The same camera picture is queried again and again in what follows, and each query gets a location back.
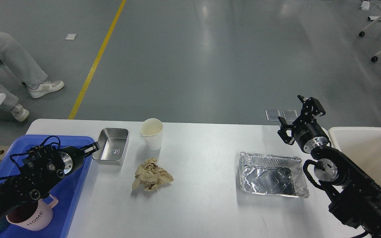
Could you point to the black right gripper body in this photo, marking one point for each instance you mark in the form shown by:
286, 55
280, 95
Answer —
309, 135

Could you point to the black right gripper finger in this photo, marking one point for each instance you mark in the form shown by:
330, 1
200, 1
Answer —
286, 131
311, 109

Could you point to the white plastic bin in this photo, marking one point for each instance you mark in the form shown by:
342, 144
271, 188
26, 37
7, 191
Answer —
362, 145

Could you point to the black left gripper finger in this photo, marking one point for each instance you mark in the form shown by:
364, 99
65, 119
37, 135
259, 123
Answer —
90, 149

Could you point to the crumpled brown paper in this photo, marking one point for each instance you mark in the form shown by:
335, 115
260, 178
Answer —
151, 175

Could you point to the pink mug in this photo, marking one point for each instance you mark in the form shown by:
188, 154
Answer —
33, 216

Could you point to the clear floor plate left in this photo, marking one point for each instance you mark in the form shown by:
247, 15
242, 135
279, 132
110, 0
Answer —
273, 114

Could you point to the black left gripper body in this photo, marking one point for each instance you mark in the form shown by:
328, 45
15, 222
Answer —
72, 158

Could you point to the white sneaker far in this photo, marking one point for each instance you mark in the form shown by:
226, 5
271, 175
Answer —
45, 88

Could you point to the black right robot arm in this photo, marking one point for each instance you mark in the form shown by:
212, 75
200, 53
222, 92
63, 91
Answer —
355, 196

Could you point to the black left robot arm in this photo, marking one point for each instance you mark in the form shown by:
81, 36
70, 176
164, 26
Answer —
44, 166

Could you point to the aluminium foil tray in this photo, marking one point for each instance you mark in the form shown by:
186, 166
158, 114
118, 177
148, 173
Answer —
272, 175

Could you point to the white paper cup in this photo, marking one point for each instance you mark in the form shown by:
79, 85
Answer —
151, 131

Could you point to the person's legs in jeans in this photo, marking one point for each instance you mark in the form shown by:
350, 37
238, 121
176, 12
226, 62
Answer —
22, 65

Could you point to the blue plastic tray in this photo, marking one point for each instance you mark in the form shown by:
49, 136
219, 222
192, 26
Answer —
67, 191

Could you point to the clear floor plate right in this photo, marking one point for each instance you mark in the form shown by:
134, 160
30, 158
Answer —
290, 115

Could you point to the clear floor plate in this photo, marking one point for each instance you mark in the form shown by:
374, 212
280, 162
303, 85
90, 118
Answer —
290, 115
273, 114

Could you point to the stainless steel rectangular container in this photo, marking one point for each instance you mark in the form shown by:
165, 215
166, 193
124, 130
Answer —
113, 143

